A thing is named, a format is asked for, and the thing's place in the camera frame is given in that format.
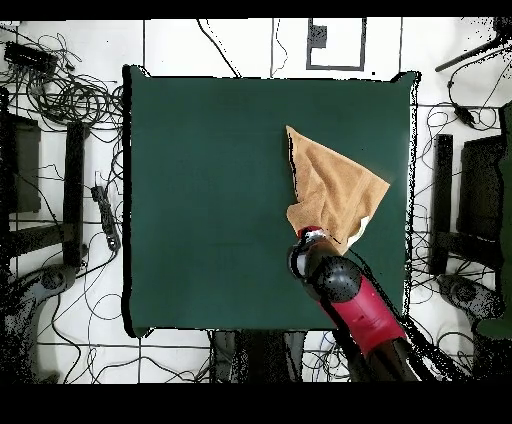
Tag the tan terry towel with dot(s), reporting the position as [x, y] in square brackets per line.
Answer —
[332, 188]

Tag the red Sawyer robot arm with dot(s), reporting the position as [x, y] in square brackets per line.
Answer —
[352, 304]

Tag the dark green table cloth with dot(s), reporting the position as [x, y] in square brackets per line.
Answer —
[200, 240]

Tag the black power adapter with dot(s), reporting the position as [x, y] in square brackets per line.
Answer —
[464, 114]

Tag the dark grey square plate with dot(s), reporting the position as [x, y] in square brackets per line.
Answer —
[318, 36]

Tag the black power strip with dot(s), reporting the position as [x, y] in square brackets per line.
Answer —
[107, 216]

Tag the black tripod pole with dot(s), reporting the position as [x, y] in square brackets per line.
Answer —
[464, 58]

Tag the black electronics box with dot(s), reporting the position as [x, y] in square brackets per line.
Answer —
[30, 58]

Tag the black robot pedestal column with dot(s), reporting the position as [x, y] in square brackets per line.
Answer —
[260, 360]

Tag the black metal frame stand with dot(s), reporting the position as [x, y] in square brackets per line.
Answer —
[74, 192]
[442, 200]

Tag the grey pedestal leg with caster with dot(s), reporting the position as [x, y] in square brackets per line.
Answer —
[466, 292]
[52, 280]

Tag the grey square floor frame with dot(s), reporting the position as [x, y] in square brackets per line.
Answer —
[308, 60]

